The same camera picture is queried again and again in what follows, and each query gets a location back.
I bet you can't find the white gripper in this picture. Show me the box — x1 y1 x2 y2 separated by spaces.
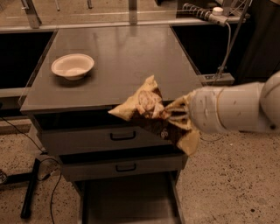
169 87 226 134

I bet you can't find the brown chip bag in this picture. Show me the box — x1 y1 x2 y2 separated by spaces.
109 76 200 156

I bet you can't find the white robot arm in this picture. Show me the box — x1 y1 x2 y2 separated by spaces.
166 71 280 133

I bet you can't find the grey drawer cabinet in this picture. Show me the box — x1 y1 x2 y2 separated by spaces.
19 24 210 224

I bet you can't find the top grey drawer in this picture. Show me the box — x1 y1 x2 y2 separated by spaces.
36 122 172 156

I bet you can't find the grey drawer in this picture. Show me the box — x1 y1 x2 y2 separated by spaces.
36 122 172 156
61 153 187 182

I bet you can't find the bottom open drawer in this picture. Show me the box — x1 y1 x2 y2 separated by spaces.
79 172 186 224

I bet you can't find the middle grey drawer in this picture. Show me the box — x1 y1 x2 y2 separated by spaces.
61 153 187 182

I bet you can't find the dark cabinet on right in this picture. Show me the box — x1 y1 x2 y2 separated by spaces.
234 0 280 84

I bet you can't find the white power strip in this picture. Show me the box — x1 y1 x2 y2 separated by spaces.
182 3 229 27

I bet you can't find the white paper bowl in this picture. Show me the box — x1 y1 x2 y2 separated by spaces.
51 53 95 81

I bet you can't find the black floor stand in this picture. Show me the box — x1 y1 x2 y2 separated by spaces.
0 158 40 220

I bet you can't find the black floor cable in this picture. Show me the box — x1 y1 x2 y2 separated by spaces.
0 116 63 224

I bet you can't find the metal bracket post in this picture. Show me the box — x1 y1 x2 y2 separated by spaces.
21 0 42 29

